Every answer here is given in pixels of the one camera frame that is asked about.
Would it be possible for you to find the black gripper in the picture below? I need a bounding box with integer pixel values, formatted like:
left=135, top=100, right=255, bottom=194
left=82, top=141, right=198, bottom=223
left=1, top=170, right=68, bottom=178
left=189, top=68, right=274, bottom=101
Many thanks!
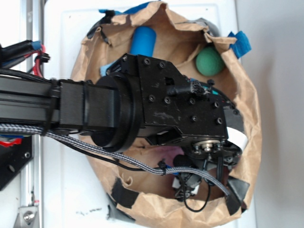
left=106, top=54, right=244, bottom=166

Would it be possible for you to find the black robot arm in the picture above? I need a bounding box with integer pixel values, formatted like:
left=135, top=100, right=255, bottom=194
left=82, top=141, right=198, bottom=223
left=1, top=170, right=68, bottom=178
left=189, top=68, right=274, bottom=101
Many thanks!
left=0, top=54, right=247, bottom=166

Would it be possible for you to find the green ball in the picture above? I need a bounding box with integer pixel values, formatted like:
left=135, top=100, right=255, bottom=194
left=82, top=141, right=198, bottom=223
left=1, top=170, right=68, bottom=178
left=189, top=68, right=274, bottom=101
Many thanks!
left=196, top=46, right=225, bottom=76

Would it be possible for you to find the blue plastic bottle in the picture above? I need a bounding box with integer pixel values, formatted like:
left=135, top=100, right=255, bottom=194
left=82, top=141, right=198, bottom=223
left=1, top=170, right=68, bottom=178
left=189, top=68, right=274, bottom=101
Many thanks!
left=130, top=26, right=156, bottom=57

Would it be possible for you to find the brown paper bag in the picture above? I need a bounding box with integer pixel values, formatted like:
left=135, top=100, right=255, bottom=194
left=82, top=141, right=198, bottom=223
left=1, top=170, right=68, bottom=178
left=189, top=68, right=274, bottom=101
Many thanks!
left=71, top=1, right=262, bottom=228

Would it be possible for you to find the blue sponge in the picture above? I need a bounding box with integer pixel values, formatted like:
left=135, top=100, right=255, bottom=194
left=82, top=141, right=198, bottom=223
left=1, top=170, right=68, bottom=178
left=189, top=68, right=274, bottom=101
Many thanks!
left=100, top=62, right=114, bottom=76

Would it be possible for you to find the blue tape piece right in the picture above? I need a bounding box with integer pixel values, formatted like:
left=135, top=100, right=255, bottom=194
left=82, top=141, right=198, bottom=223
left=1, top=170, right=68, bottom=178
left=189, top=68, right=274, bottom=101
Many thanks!
left=228, top=31, right=252, bottom=59

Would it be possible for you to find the white plastic tray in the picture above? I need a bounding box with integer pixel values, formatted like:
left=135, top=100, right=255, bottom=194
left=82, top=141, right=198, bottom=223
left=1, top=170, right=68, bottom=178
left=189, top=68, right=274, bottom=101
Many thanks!
left=42, top=0, right=258, bottom=228

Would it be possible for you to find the thin black cable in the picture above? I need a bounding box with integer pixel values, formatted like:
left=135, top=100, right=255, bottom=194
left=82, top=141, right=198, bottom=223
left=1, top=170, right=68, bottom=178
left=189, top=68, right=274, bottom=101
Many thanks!
left=64, top=140, right=214, bottom=212

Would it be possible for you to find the aluminium rail frame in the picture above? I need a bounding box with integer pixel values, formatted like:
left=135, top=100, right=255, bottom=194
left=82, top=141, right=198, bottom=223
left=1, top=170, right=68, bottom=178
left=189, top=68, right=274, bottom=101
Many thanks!
left=20, top=0, right=44, bottom=228

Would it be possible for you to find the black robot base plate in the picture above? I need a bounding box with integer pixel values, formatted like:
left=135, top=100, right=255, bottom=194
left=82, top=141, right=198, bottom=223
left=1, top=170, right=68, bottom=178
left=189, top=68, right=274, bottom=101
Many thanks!
left=0, top=137, right=33, bottom=190

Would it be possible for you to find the grey braided cable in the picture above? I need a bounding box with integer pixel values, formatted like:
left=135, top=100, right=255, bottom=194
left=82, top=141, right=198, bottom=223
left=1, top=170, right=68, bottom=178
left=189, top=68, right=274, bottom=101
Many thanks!
left=0, top=123, right=232, bottom=197

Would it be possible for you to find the red and black wire bundle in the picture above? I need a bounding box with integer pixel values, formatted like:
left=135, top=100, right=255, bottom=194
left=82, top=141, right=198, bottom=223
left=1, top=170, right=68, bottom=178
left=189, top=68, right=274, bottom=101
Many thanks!
left=0, top=39, right=51, bottom=78

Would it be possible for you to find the metal corner bracket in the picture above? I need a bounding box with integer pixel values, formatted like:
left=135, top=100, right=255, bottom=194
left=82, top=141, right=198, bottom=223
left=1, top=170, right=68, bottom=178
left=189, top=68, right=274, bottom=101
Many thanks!
left=13, top=206, right=40, bottom=228

